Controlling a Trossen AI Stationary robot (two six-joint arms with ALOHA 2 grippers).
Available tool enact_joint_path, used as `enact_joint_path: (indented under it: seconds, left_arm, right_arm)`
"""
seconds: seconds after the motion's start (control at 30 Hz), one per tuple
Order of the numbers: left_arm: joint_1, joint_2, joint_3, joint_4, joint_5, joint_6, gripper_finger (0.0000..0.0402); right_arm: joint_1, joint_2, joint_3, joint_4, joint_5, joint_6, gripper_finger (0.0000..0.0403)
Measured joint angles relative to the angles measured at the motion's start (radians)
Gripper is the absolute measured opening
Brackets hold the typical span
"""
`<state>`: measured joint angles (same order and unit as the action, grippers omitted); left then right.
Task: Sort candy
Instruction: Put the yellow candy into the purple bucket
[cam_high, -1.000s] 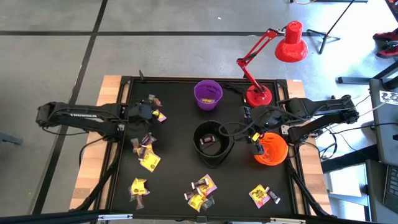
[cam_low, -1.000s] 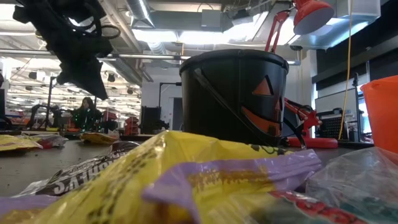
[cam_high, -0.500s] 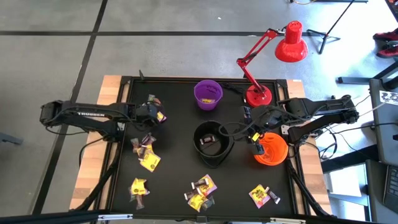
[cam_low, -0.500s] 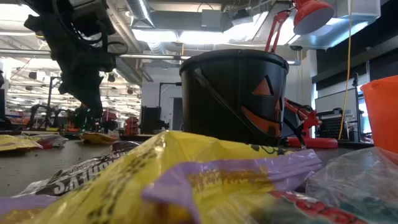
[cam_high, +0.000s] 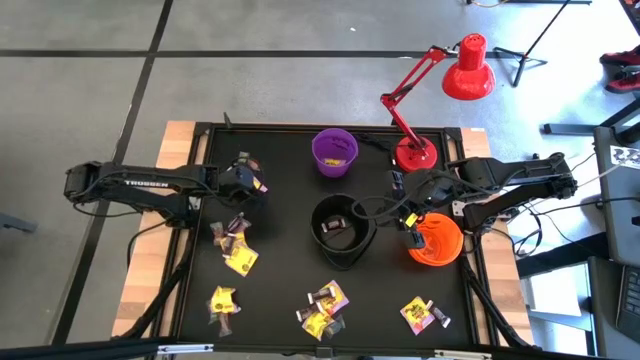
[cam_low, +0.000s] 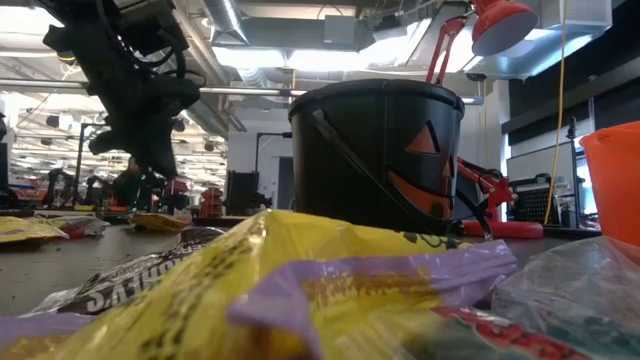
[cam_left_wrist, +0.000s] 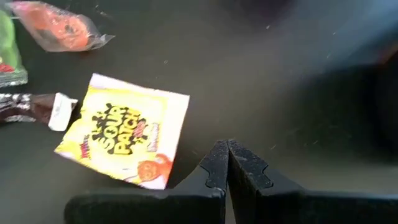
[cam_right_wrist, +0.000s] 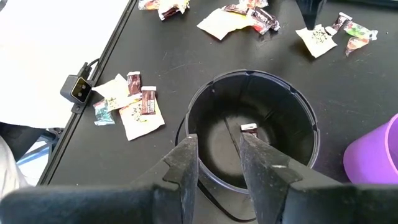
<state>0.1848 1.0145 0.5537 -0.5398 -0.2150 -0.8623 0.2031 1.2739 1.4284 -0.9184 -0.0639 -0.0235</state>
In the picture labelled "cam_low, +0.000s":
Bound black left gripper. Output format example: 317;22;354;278
74;49;202;181

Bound yellow Sour Patch candy packet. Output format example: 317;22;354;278
227;239;520;360
128;209;194;234
0;208;474;360
0;215;70;245

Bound silver red candy wrapper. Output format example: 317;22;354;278
47;214;112;240

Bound brown Hershey's chocolate bar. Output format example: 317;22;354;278
29;226;227;317

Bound black jack-o-lantern bucket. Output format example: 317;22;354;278
288;78;495;241

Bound red green candy packet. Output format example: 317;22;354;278
399;305;640;360

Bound clear candy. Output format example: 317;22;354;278
491;235;640;351

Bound person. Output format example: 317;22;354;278
110;156;152;210

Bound red storage bins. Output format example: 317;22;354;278
198;186;225;219

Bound red desk lamp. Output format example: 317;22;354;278
424;0;545;240

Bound black perforated box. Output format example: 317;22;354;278
507;173;557;225

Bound black pole stand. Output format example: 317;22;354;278
566;116;583;230

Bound orange jack-o-lantern bucket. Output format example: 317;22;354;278
579;120;640;250

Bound black frame stand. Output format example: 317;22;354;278
73;122;160;212
253;130;294;174

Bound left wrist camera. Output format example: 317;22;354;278
113;0;175;29

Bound yellow extension cable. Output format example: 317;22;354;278
543;0;570;226

